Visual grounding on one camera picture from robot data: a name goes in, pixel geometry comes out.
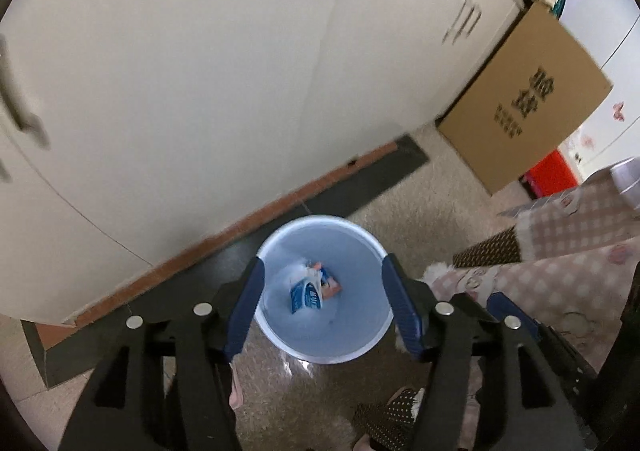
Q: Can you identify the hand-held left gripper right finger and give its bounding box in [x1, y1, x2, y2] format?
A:
[381, 253, 586, 451]

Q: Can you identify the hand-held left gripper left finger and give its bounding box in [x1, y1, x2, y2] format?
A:
[57, 256, 266, 451]

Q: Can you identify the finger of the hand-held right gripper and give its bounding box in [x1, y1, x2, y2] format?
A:
[487, 292, 601, 382]

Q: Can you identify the pale blue plastic bin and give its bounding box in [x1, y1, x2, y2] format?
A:
[253, 215, 395, 366]

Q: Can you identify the blue white crumpled wrapper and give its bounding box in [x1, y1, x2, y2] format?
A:
[289, 276, 325, 314]

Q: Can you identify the brown dotted slipper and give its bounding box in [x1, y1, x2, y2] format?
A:
[352, 387, 426, 451]
[452, 225, 523, 269]

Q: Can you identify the orange blue snack wrapper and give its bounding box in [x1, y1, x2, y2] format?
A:
[307, 260, 343, 302]

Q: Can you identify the pink cloth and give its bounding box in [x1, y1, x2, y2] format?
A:
[229, 365, 244, 408]

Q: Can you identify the red plastic box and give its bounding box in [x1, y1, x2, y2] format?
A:
[520, 151, 581, 199]

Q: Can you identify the brown cardboard box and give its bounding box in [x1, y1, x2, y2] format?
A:
[435, 1, 614, 196]

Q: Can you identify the white cabinet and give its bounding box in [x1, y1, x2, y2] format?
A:
[0, 0, 523, 327]

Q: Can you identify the dark slim cabinet handle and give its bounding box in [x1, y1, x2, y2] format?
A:
[442, 0, 473, 44]
[455, 3, 483, 39]

